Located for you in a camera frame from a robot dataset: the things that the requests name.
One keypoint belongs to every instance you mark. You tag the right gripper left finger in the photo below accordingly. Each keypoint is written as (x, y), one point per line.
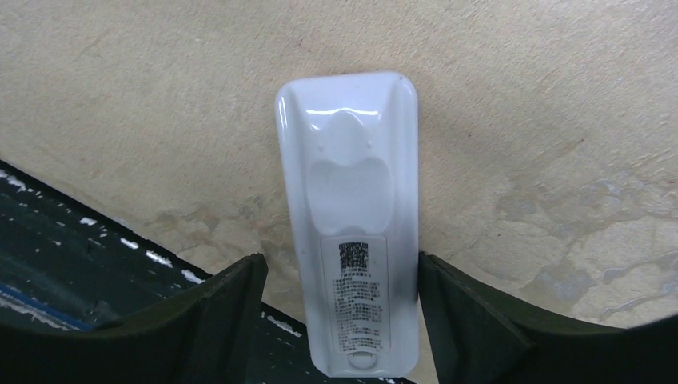
(202, 335)

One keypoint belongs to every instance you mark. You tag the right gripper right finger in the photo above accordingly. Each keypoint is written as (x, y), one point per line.
(479, 334)

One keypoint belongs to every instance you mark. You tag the white battery cover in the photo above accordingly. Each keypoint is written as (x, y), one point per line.
(357, 289)

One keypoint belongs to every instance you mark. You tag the white remote control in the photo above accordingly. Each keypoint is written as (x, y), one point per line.
(349, 156)

